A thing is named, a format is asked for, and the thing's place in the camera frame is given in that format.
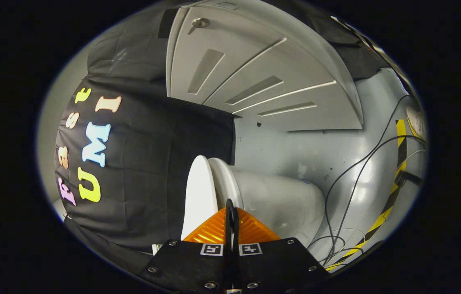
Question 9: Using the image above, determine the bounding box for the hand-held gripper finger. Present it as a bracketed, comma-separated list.
[232, 206, 331, 294]
[138, 199, 232, 294]

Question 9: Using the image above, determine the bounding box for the white toilet lid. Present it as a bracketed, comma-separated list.
[181, 155, 219, 241]

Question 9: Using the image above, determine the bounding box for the white ceramic toilet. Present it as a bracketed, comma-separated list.
[208, 157, 325, 248]

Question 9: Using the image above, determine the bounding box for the black backdrop cloth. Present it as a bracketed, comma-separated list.
[54, 7, 236, 270]

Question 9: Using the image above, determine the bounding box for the white panelled door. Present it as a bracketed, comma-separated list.
[166, 0, 364, 131]

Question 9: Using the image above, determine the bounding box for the black plug adapter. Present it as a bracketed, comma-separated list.
[395, 170, 423, 187]

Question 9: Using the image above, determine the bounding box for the yellow black hazard tape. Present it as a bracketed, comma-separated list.
[324, 119, 409, 272]

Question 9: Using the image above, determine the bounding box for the black cable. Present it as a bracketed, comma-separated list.
[330, 136, 427, 265]
[323, 95, 414, 264]

